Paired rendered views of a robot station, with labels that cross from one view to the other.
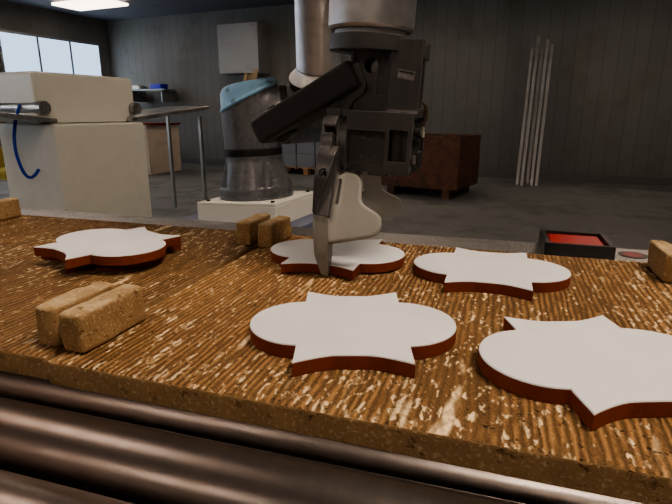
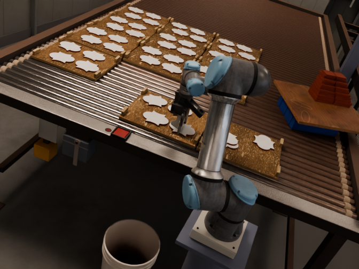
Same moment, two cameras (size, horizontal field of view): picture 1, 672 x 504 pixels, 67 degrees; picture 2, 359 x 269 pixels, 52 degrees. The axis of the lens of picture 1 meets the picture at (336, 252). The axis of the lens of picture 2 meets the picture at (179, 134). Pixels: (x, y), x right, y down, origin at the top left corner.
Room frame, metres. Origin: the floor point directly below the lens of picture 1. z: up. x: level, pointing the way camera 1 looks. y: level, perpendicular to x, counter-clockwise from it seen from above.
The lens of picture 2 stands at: (2.04, -0.27, 1.95)
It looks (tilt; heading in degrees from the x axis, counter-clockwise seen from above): 34 degrees down; 170
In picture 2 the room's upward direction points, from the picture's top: 17 degrees clockwise
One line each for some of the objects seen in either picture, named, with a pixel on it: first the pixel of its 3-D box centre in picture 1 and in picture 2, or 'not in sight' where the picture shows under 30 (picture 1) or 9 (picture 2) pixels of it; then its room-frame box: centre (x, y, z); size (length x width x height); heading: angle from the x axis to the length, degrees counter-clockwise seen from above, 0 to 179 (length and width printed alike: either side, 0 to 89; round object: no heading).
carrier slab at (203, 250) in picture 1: (28, 263); (241, 145); (0.51, 0.32, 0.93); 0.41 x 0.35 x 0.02; 73
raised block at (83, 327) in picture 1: (105, 316); not in sight; (0.31, 0.15, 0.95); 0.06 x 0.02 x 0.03; 162
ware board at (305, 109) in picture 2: not in sight; (321, 106); (0.06, 0.88, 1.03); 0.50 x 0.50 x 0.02; 4
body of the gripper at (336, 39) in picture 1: (373, 108); (182, 103); (0.48, -0.03, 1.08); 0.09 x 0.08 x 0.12; 72
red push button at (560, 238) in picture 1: (574, 245); (121, 133); (0.61, -0.29, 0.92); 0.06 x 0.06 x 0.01; 73
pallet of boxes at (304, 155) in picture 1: (314, 142); not in sight; (9.54, 0.40, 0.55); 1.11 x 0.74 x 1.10; 67
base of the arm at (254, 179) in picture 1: (255, 172); (227, 217); (1.07, 0.17, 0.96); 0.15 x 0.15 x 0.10
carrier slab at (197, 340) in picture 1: (429, 309); (167, 116); (0.38, -0.07, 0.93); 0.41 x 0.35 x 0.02; 72
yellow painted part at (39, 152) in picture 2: not in sight; (46, 137); (0.51, -0.66, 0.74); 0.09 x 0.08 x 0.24; 73
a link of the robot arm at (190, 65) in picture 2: not in sight; (190, 73); (0.48, -0.04, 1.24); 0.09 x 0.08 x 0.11; 8
